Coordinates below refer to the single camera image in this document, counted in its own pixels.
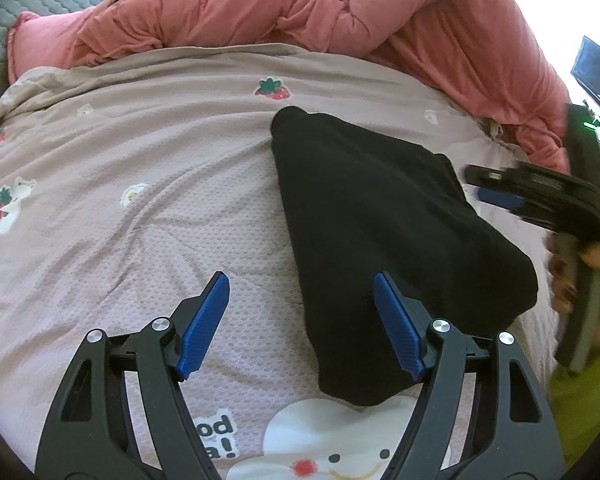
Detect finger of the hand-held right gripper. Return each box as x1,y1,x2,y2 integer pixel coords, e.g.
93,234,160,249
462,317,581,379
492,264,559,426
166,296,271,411
465,161,597,195
477,188,552,232

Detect printed pale pink blanket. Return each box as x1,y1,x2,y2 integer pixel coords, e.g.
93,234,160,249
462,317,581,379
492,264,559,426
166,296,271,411
0,42,576,480

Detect dark flat screen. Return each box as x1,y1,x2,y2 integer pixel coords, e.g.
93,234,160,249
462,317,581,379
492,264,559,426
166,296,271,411
570,35,600,126

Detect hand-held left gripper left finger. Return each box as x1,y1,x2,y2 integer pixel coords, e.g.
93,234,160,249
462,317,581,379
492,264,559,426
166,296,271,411
35,271,230,480

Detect pink comforter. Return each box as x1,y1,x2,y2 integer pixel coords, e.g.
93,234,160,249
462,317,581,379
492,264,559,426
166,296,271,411
7,0,578,176

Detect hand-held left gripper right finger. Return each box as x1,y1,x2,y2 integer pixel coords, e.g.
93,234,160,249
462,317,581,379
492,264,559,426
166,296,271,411
374,271,566,480

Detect black printed shirt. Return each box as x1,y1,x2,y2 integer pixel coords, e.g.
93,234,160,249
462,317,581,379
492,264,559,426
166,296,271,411
270,105,540,408

